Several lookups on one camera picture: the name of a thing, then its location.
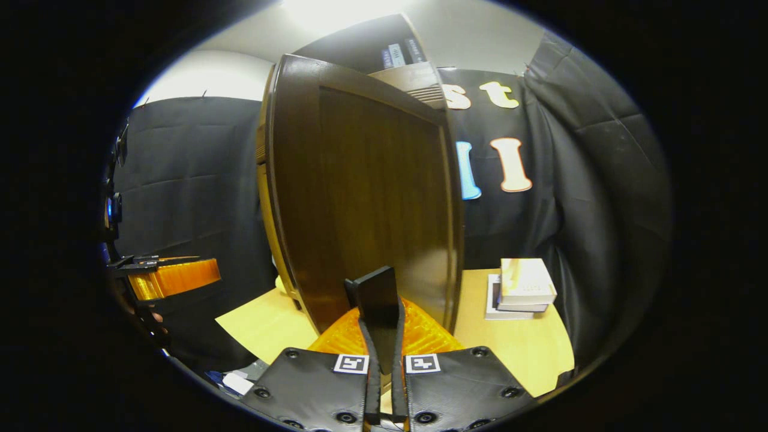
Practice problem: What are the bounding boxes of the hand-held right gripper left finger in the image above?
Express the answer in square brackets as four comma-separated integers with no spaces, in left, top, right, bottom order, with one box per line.
[240,300,383,432]

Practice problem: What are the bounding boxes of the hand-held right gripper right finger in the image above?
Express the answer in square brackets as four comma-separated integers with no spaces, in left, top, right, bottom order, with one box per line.
[390,297,535,432]

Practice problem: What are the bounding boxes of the black door handle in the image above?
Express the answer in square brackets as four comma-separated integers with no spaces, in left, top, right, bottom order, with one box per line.
[344,266,402,376]

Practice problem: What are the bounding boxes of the wooden shoe cabinet door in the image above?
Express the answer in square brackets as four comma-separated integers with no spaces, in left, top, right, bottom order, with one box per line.
[264,54,466,337]

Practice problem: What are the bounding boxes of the wooden double-door shoe cabinet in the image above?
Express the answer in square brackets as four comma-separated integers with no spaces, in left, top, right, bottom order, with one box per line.
[256,13,448,313]

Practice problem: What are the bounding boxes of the thin white book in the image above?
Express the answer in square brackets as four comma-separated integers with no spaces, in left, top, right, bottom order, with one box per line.
[485,274,550,321]

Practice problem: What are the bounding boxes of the black backdrop cloth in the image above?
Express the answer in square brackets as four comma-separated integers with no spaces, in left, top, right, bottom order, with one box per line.
[110,30,674,388]

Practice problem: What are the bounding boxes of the thick white book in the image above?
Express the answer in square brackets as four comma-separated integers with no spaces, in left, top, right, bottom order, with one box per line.
[499,258,558,306]

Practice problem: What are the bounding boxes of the large ceiling light panel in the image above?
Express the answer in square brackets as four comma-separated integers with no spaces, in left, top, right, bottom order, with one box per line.
[281,0,416,32]

